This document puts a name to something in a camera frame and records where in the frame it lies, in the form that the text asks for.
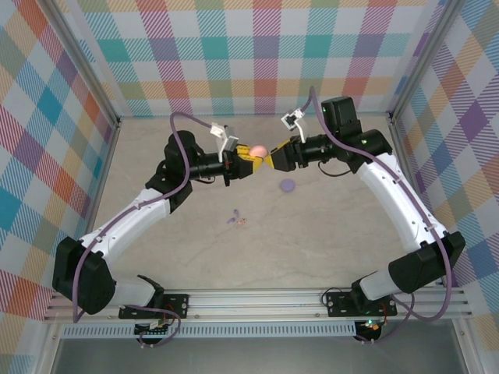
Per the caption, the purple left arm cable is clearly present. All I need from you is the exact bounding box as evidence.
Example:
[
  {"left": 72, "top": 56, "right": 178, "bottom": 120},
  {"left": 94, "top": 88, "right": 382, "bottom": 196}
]
[{"left": 72, "top": 111, "right": 214, "bottom": 350}]

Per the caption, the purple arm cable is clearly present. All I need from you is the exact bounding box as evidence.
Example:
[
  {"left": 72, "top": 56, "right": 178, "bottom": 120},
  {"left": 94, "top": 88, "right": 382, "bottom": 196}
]
[
  {"left": 298, "top": 86, "right": 457, "bottom": 346},
  {"left": 72, "top": 111, "right": 214, "bottom": 350}
]

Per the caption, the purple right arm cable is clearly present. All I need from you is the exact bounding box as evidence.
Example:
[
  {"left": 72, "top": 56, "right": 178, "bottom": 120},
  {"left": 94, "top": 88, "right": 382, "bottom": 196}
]
[{"left": 298, "top": 86, "right": 457, "bottom": 346}]

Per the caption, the aluminium side frame rail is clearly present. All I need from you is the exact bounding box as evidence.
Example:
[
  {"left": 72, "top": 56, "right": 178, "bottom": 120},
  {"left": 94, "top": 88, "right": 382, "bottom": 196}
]
[
  {"left": 388, "top": 112, "right": 445, "bottom": 235},
  {"left": 83, "top": 120, "right": 121, "bottom": 242}
]

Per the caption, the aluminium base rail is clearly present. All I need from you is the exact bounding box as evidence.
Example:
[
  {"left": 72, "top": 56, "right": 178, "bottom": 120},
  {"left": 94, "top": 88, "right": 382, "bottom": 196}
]
[{"left": 42, "top": 288, "right": 475, "bottom": 324}]

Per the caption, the aluminium frame post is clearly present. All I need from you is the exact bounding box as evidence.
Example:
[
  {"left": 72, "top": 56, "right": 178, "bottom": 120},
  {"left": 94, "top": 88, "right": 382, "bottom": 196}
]
[
  {"left": 388, "top": 0, "right": 458, "bottom": 120},
  {"left": 45, "top": 0, "right": 121, "bottom": 129}
]

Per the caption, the white slotted cable duct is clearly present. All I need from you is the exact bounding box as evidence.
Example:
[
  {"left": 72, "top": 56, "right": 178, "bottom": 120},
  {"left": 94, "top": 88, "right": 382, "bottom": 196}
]
[{"left": 62, "top": 325, "right": 358, "bottom": 339}]

